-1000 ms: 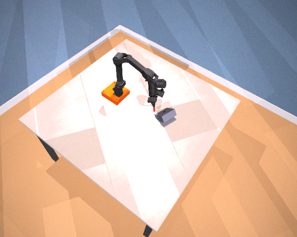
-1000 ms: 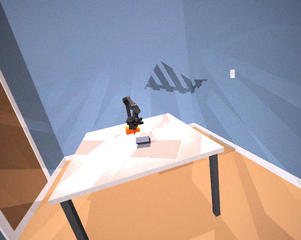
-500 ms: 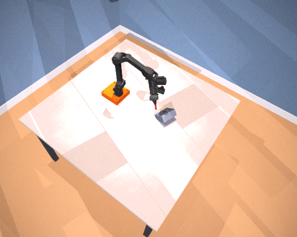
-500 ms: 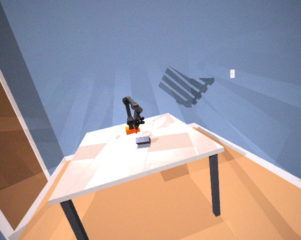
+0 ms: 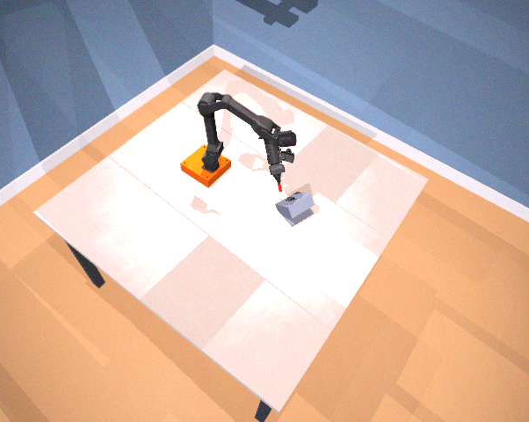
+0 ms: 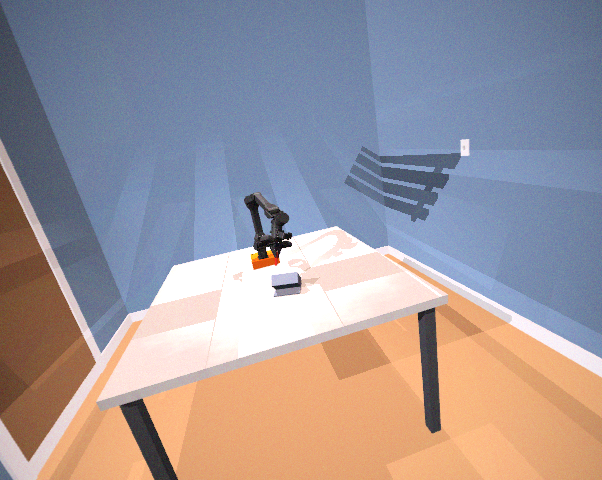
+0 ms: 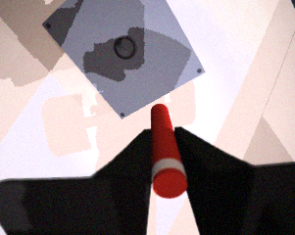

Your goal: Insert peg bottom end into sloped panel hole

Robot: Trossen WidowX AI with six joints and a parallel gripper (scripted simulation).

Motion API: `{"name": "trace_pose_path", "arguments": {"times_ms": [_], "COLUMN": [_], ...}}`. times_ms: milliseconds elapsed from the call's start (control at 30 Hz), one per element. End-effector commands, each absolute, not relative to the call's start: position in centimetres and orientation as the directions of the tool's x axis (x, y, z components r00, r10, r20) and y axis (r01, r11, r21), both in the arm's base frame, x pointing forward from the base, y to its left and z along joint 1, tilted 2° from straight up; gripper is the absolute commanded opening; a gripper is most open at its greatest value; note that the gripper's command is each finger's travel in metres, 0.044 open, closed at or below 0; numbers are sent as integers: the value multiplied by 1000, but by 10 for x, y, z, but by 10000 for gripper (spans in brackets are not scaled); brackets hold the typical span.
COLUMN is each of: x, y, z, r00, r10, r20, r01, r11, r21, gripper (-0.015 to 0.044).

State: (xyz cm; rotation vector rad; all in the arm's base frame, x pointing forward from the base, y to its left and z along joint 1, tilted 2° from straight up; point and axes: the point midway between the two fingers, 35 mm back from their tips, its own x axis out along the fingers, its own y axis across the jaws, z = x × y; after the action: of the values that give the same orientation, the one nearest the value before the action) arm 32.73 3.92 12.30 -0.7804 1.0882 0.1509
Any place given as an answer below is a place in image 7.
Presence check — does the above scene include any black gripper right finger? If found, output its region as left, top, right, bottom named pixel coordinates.
left=174, top=126, right=295, bottom=235

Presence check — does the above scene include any grey sloped panel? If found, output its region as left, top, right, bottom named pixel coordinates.
left=42, top=0, right=205, bottom=119

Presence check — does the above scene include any red peg with white band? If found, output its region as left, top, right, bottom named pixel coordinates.
left=150, top=104, right=187, bottom=199

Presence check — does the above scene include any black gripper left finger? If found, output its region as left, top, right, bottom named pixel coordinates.
left=0, top=128, right=152, bottom=235

